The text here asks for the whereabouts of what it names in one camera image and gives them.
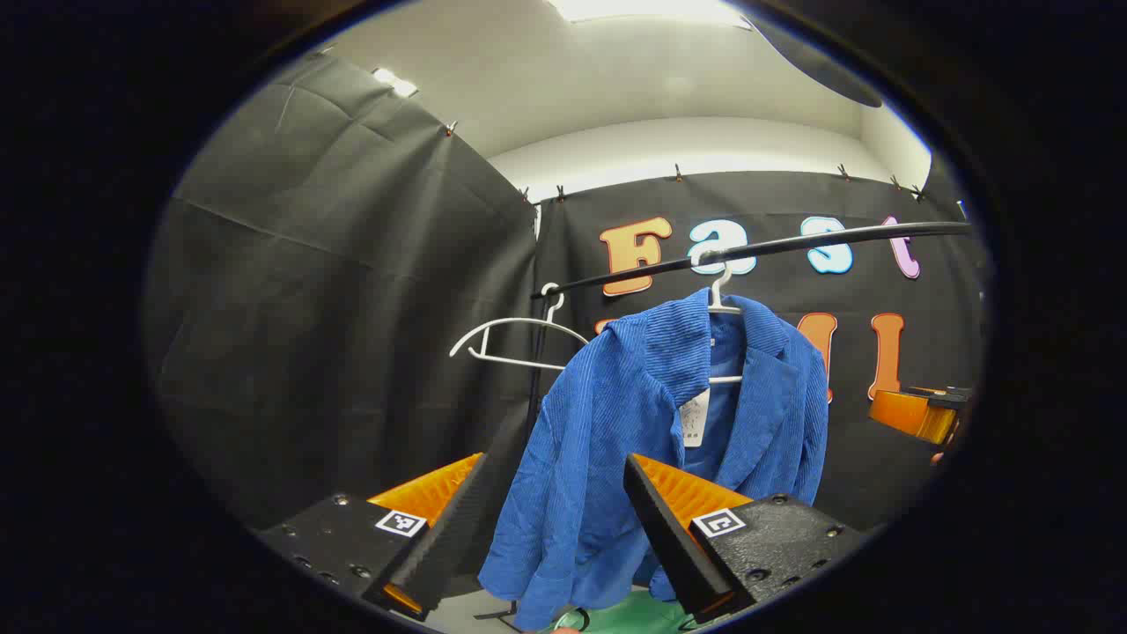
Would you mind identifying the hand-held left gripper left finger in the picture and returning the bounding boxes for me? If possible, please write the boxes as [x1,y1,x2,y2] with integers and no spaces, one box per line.
[254,451,508,623]

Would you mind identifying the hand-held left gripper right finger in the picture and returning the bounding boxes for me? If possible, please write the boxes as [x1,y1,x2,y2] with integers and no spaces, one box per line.
[622,453,871,624]

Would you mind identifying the green laundry hamper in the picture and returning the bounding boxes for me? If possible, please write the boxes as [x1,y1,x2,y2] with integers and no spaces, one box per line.
[539,588,714,634]

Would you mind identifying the blue corduroy shirt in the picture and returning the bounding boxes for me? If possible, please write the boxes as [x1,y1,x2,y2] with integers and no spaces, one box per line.
[478,288,830,631]

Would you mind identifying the black clothes rack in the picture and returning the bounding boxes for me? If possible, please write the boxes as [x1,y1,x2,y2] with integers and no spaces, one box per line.
[474,220,974,631]

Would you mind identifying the white hanger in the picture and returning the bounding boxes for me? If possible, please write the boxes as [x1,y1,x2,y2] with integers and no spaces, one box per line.
[693,249,748,386]
[449,282,591,372]

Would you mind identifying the small ceiling light panel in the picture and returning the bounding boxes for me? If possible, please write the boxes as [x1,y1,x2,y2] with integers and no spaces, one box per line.
[372,67,420,98]

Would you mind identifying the large ceiling light panel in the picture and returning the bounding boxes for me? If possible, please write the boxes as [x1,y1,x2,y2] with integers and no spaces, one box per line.
[546,0,749,27]

